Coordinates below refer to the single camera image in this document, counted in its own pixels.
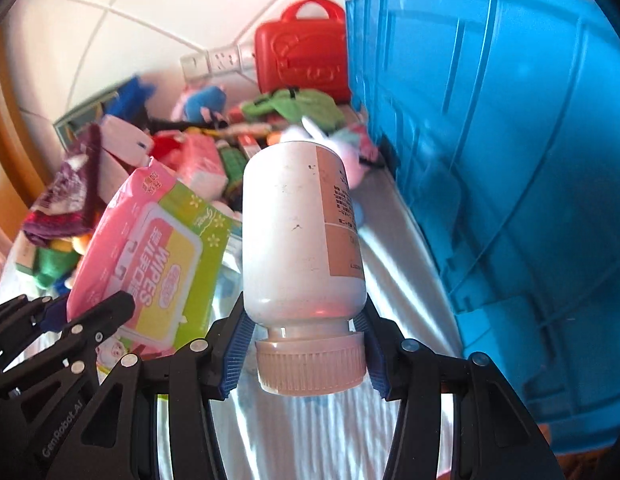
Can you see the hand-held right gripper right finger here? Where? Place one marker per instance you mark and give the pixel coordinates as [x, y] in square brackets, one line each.
[375, 362]

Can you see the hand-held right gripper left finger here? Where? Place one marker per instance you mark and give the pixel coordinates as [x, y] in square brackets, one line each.
[235, 355]

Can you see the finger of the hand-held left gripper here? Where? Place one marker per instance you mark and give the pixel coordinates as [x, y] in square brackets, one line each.
[105, 312]
[52, 317]

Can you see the pink wipes pack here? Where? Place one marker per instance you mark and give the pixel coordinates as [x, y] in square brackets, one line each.
[155, 260]

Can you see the white pill bottle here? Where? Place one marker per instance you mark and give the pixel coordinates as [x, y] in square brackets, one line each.
[290, 240]

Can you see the blue plastic crate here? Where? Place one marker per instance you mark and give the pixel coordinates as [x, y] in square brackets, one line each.
[489, 160]

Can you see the yellow green plush duck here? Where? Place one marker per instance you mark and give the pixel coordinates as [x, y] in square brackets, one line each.
[50, 265]

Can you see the light blue striped tablecloth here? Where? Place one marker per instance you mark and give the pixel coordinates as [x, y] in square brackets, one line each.
[389, 270]

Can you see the dark red knitted cloth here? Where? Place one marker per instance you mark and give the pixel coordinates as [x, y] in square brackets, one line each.
[65, 200]

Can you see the red plush toy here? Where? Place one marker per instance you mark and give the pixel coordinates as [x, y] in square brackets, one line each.
[166, 146]

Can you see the heap of small packets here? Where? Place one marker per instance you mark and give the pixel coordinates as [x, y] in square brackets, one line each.
[240, 155]

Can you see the blue plush toy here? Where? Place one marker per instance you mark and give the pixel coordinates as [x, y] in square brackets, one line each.
[207, 100]

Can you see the red small suitcase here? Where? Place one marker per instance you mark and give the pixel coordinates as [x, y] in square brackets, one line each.
[300, 55]

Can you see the white wall switch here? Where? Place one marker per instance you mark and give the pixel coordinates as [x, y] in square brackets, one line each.
[195, 66]

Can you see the white wall socket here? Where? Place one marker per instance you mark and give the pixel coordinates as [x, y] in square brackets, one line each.
[224, 59]
[247, 52]

